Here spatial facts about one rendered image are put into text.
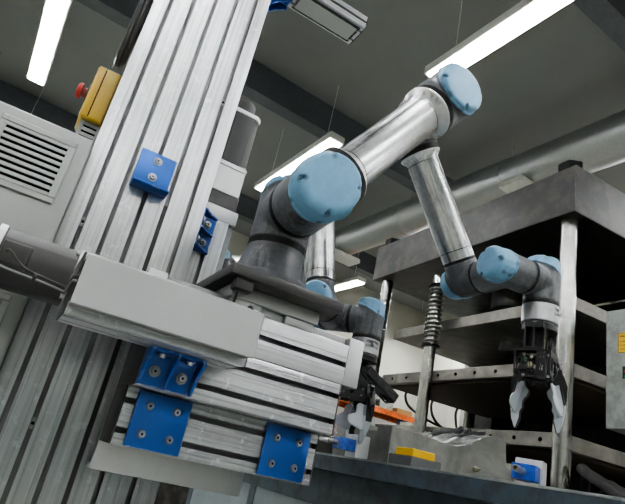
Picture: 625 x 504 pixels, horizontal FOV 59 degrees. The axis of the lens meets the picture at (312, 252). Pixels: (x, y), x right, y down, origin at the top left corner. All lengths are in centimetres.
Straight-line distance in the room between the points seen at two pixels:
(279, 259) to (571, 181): 150
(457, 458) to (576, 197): 113
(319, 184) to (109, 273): 37
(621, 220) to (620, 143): 267
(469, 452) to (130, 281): 104
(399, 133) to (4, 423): 86
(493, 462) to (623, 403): 61
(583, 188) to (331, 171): 149
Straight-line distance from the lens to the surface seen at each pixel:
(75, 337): 107
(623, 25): 460
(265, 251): 101
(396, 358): 1120
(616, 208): 242
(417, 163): 131
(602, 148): 512
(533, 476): 114
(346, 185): 94
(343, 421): 144
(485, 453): 159
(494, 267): 118
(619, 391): 208
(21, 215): 106
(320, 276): 137
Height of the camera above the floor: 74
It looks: 22 degrees up
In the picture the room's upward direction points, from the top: 13 degrees clockwise
